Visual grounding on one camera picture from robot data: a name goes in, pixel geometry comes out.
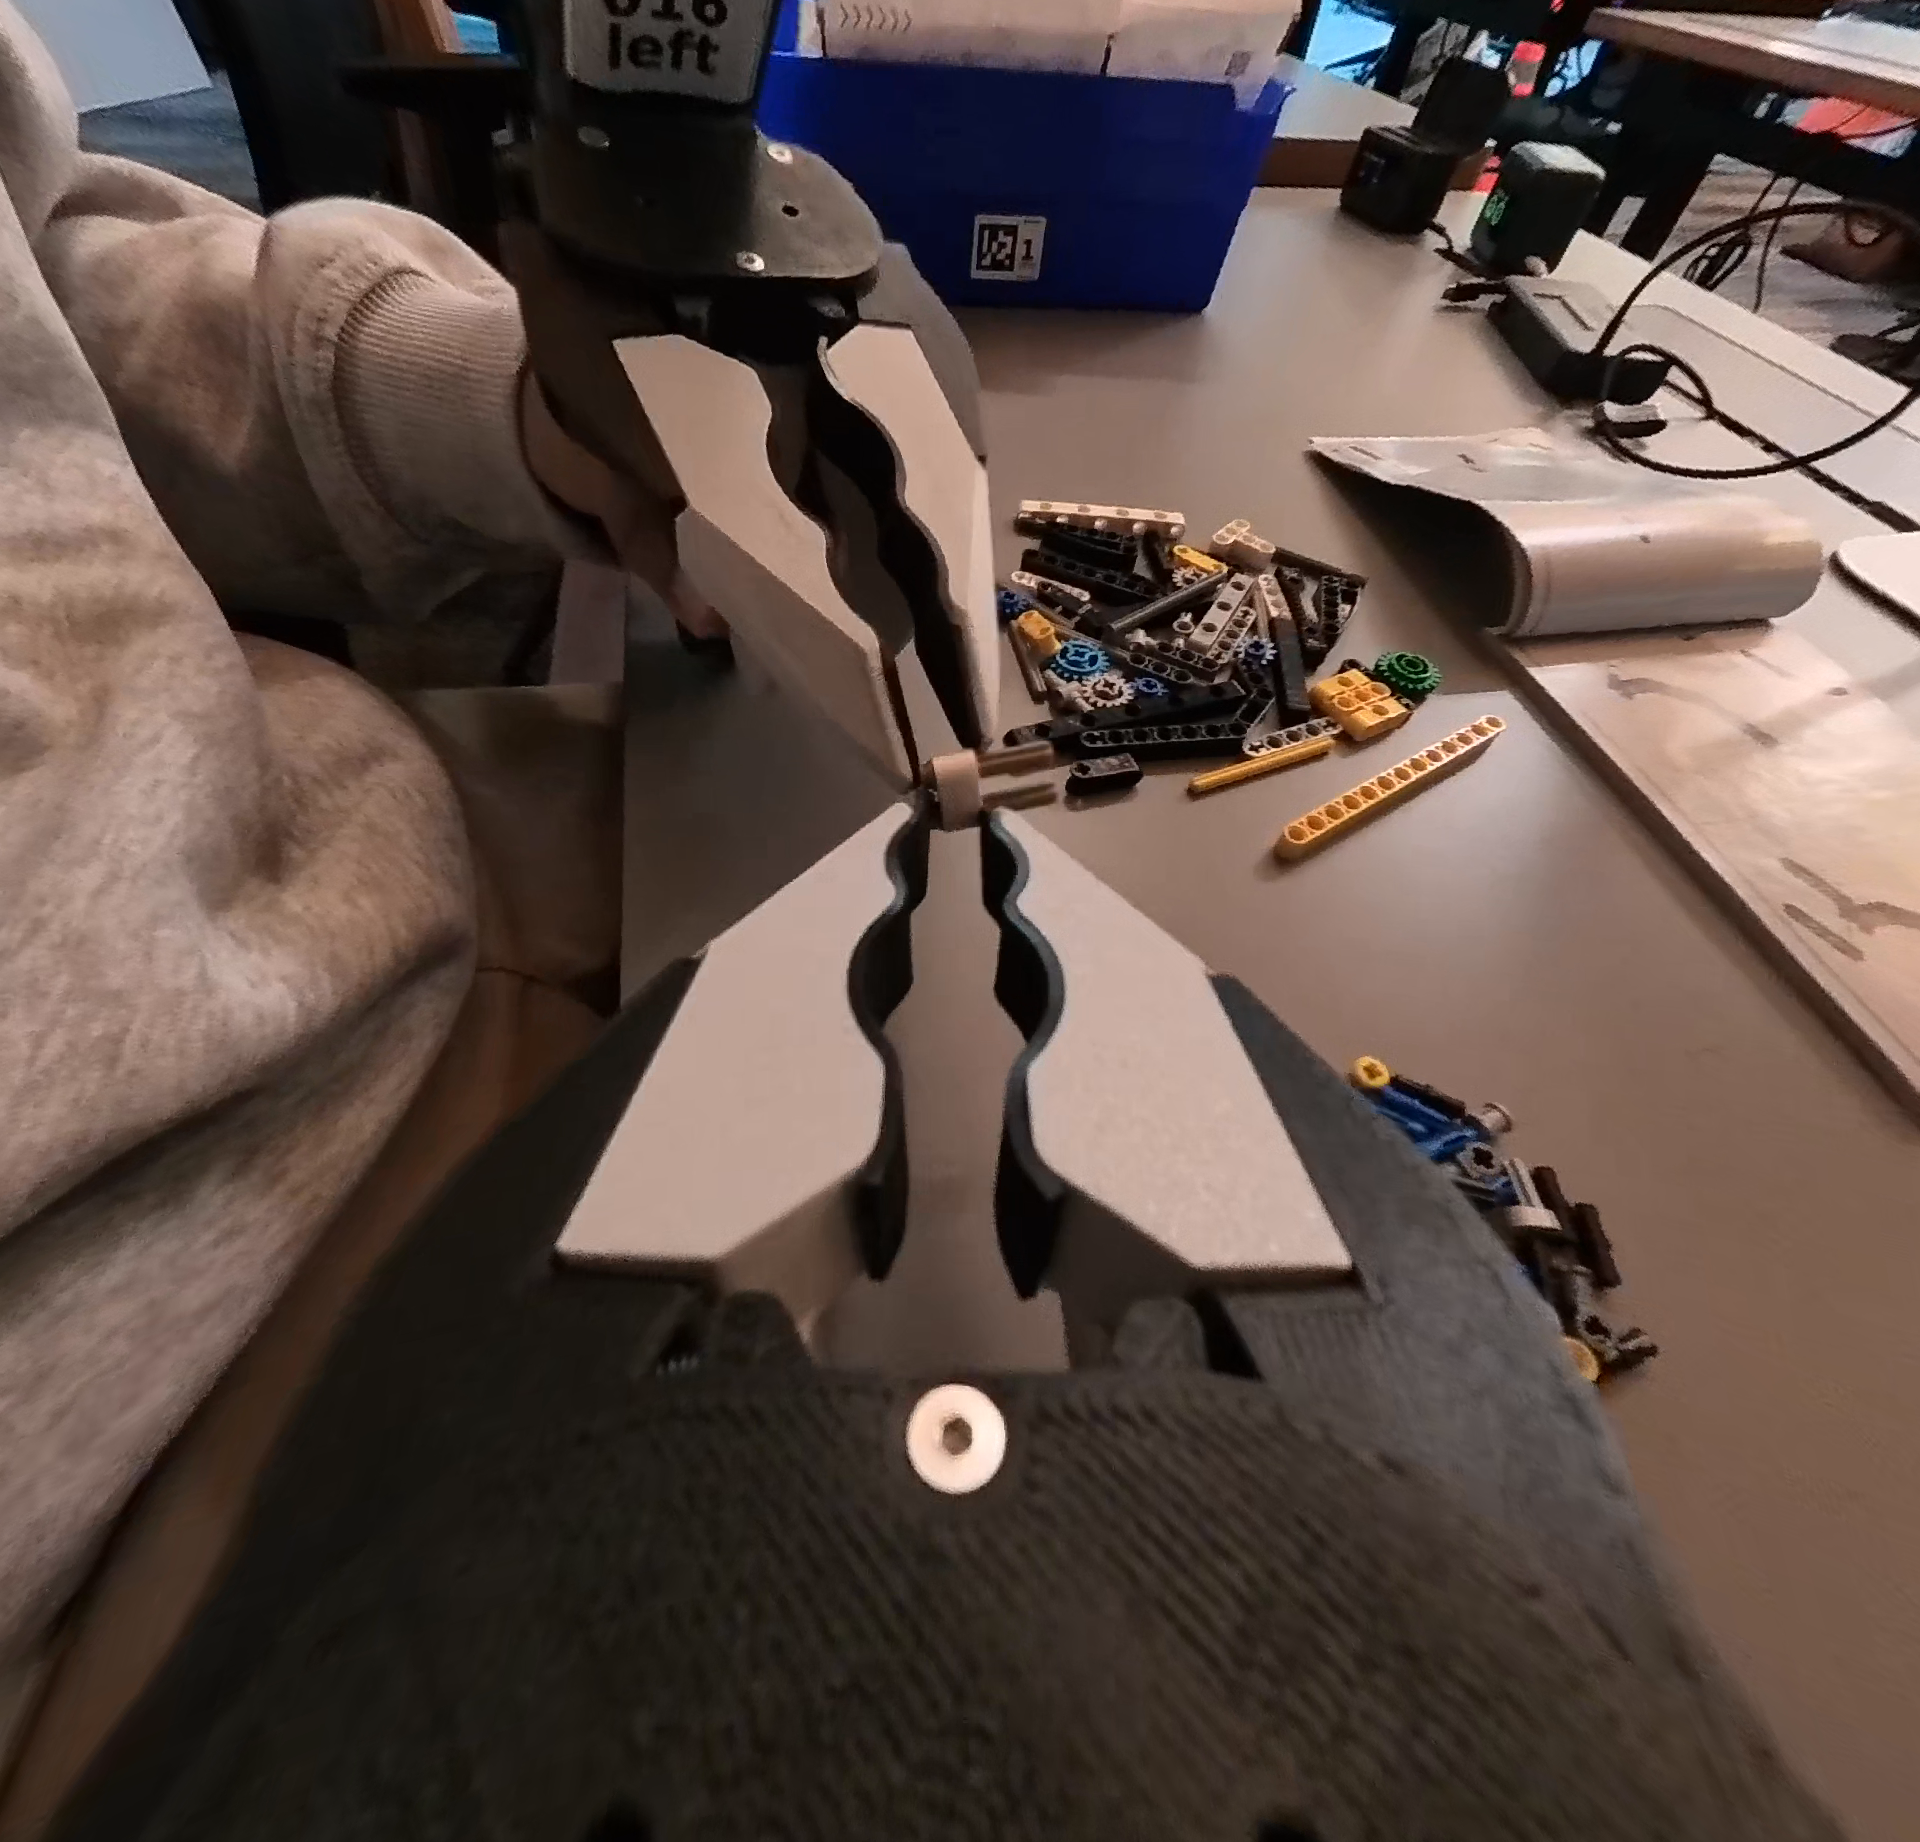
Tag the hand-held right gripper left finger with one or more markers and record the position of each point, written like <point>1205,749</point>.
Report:
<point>735,1123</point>

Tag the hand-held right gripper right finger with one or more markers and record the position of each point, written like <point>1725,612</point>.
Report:
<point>1171,1123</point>

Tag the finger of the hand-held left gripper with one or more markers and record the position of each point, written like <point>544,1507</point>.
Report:
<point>735,523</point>
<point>938,523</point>

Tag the person's left forearm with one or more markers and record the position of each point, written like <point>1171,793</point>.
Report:
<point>345,373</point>

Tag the pile of small lego pins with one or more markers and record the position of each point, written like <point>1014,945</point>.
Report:
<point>1418,1108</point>

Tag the pile of lego beams and gears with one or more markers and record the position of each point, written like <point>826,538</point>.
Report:
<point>1186,627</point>

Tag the short black lego beam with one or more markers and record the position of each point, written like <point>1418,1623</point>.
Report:
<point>1106,776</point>

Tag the thin yellow lego axle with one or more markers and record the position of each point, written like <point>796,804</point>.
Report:
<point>1260,767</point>

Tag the yellow lego beam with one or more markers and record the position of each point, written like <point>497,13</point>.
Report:
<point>1395,788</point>

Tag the person's left hand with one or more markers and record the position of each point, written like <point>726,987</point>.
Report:
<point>601,478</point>

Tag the blue plastic bin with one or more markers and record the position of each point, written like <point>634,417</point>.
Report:
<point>901,206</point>

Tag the black office chair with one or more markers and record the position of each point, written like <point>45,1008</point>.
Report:
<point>285,55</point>

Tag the black battery charger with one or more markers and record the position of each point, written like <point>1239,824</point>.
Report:
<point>1401,160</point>

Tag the large white mat grey marks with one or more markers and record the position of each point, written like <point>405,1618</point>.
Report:
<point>1725,793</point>

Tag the black power adapter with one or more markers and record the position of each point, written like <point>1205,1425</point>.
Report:
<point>1553,319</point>

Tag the black charger green display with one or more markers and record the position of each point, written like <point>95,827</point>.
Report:
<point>1530,199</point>

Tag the curled instruction booklet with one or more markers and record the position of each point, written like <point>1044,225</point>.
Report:
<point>1620,552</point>

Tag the white rounded pad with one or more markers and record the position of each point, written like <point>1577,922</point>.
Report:
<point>1887,567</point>

